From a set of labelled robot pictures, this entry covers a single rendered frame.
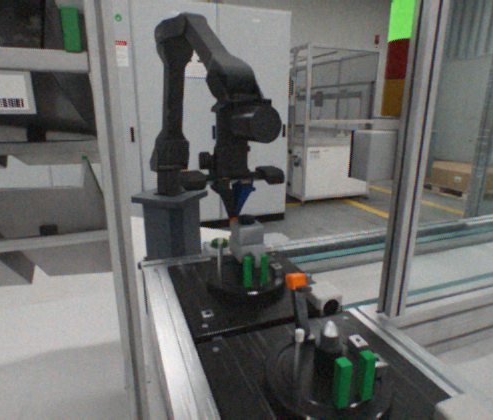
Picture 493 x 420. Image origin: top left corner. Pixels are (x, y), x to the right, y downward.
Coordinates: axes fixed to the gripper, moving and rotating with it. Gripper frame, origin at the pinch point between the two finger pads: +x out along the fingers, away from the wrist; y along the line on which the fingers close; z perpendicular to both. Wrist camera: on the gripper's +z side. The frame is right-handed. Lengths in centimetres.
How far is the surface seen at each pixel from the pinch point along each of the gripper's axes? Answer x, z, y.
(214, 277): 10.7, -6.7, 5.6
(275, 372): 10.5, -31.0, 5.5
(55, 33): -24.0, -21.6, 23.8
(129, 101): -24, 289, 4
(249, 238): 3.0, -9.8, 0.4
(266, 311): 12.6, -16.7, 0.2
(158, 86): -38, 290, -23
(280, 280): 10.6, -11.8, -4.5
